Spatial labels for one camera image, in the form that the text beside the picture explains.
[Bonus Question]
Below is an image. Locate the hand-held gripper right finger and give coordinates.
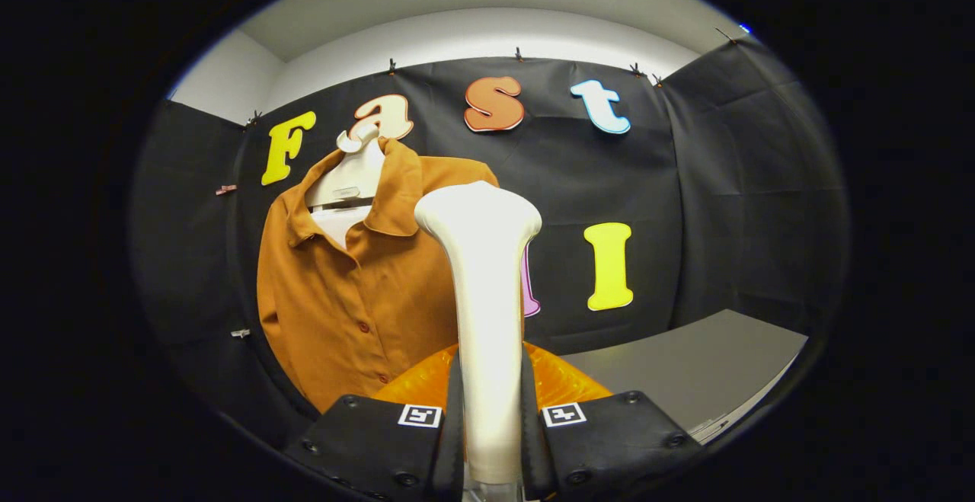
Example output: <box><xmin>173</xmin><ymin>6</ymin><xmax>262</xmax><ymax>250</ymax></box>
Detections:
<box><xmin>520</xmin><ymin>342</ymin><xmax>703</xmax><ymax>502</ymax></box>

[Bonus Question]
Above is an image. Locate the row of black clips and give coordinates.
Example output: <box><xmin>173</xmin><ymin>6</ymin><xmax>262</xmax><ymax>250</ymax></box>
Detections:
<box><xmin>245</xmin><ymin>27</ymin><xmax>738</xmax><ymax>126</ymax></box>

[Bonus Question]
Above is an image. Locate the grey table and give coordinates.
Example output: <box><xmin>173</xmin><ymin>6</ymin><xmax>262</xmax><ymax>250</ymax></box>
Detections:
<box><xmin>560</xmin><ymin>309</ymin><xmax>809</xmax><ymax>446</ymax></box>

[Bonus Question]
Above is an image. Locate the black backdrop cloth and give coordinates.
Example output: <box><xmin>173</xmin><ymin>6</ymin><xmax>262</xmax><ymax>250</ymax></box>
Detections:
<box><xmin>129</xmin><ymin>32</ymin><xmax>851</xmax><ymax>453</ymax></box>

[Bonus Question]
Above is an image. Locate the white garment steamer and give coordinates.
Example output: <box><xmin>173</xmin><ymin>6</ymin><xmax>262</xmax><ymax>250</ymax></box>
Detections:
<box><xmin>414</xmin><ymin>181</ymin><xmax>543</xmax><ymax>502</ymax></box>

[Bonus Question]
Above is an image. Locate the white mannequin torso stand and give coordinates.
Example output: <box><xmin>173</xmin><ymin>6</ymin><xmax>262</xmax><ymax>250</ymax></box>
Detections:
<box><xmin>305</xmin><ymin>122</ymin><xmax>387</xmax><ymax>251</ymax></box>

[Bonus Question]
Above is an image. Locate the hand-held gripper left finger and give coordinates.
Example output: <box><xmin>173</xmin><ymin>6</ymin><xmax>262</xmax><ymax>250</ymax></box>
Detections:
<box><xmin>286</xmin><ymin>344</ymin><xmax>465</xmax><ymax>502</ymax></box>

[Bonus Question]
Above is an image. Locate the orange-brown button shirt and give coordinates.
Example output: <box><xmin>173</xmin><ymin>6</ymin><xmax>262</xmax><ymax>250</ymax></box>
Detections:
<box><xmin>257</xmin><ymin>136</ymin><xmax>528</xmax><ymax>414</ymax></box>

